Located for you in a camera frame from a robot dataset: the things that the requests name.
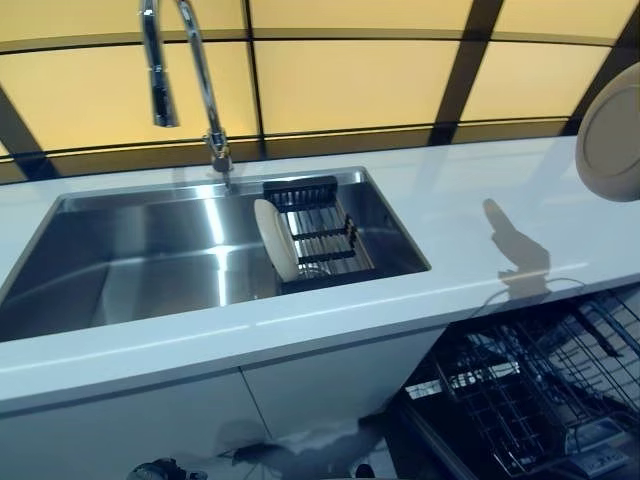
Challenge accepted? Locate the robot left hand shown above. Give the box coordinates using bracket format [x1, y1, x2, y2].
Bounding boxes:
[130, 457, 201, 480]

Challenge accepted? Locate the cream round plate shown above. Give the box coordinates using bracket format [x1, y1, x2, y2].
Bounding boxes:
[253, 198, 300, 282]
[574, 64, 640, 204]

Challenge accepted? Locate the stainless steel sink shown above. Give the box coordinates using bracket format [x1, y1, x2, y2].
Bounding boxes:
[0, 166, 432, 344]

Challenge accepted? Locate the black dish drying rack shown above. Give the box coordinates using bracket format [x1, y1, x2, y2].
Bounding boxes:
[262, 175, 376, 295]

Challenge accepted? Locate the chrome kitchen faucet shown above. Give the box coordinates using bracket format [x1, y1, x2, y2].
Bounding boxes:
[138, 0, 236, 194]

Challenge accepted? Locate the large dishwasher wire rack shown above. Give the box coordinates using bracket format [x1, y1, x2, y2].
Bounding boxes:
[432, 294, 640, 479]

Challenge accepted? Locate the yellow window black frame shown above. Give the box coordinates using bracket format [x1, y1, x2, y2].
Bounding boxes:
[0, 0, 640, 186]

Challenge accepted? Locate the shallow dishwasher wire rack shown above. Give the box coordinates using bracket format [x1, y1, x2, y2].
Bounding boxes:
[572, 287, 640, 359]

